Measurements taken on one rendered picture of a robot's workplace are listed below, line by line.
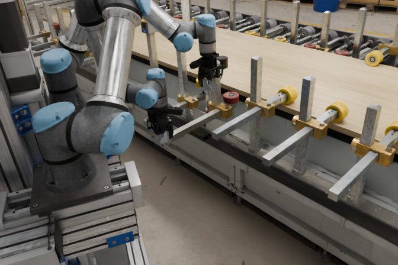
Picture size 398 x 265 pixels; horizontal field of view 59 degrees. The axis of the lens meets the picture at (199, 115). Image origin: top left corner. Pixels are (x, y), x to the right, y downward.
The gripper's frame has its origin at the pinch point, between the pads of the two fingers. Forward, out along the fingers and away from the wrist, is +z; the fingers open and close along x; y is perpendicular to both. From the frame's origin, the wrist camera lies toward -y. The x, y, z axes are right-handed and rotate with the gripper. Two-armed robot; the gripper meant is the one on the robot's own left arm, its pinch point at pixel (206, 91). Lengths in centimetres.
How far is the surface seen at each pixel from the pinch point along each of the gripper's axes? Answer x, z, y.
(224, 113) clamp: 8.2, 14.2, 3.1
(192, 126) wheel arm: -10.6, 13.7, 0.9
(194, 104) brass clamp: 9.9, 18.1, -20.6
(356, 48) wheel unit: 118, 8, 16
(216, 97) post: 9.2, 7.7, -2.9
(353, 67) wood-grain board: 91, 9, 28
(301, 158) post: 9, 20, 47
